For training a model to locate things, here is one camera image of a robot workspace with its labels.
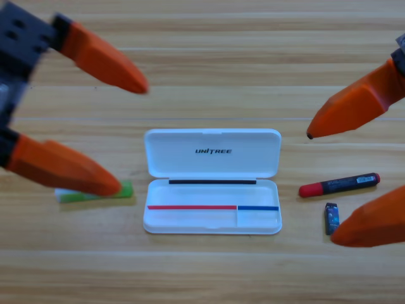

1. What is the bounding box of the white Unitree pencil case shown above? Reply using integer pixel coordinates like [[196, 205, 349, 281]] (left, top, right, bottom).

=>
[[142, 128, 284, 236]]

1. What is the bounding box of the black marker with red cap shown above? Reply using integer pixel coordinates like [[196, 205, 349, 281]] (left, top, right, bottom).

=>
[[298, 172, 381, 199]]

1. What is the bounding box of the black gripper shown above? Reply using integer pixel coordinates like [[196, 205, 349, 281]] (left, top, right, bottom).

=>
[[0, 0, 149, 130], [306, 32, 405, 141]]

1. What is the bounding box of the green transparent pencil lead box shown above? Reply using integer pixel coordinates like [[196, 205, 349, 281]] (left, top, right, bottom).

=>
[[54, 179, 134, 204]]

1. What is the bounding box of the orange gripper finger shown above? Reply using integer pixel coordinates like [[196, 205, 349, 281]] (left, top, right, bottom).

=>
[[0, 127, 123, 198], [330, 184, 405, 249]]

